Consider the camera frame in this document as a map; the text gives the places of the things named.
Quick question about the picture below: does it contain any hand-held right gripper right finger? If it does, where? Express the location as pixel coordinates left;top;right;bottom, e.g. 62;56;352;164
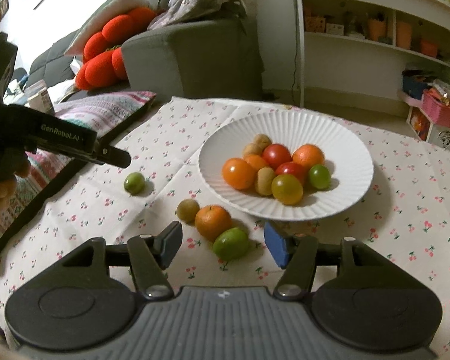
263;220;392;301

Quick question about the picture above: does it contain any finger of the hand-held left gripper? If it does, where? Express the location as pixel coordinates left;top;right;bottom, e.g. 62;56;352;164
93;139;133;169

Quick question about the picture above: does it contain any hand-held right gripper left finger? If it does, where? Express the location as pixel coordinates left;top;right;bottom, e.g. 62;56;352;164
58;220;184;300

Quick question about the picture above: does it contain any yellow green tomato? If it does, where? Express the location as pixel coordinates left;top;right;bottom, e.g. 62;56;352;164
271;174;304;206

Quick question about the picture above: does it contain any red tomato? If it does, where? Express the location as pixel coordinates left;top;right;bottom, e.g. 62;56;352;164
275;161;309;186
262;143;292;169

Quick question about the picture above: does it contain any small green fruit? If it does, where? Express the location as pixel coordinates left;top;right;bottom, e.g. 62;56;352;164
124;172;146;196
308;164;332;191

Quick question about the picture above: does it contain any orange tomato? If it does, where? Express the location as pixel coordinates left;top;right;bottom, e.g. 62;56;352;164
222;157;257;191
244;154;270;171

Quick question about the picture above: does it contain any white paper plate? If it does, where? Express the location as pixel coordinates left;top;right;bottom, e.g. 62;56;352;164
198;110;375;222

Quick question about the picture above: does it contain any person's left hand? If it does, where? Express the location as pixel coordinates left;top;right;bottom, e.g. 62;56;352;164
0;154;31;229

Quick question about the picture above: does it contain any grey cardboard box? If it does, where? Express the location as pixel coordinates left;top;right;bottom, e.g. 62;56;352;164
26;80;56;115

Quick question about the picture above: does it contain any orange mandarin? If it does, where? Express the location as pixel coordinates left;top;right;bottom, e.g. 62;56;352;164
292;143;326;169
194;205;233;242

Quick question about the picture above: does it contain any striped patterned pillow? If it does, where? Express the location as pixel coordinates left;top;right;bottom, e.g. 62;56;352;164
0;90;158;271

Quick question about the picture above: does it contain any cherry print tablecloth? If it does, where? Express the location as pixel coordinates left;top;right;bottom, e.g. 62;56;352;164
0;95;450;360

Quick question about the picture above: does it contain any grey sofa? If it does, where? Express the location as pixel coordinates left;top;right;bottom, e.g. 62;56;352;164
30;0;265;102

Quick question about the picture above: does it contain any white storage cube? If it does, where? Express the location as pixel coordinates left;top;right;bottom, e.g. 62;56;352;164
407;105;450;154

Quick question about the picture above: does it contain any blue box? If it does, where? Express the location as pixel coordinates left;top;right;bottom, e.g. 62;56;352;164
401;69;436;100

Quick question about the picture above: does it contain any pink basket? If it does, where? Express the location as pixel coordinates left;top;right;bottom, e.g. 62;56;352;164
422;90;450;132

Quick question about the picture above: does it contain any white bookshelf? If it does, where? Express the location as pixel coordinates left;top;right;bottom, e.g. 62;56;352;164
290;0;450;121

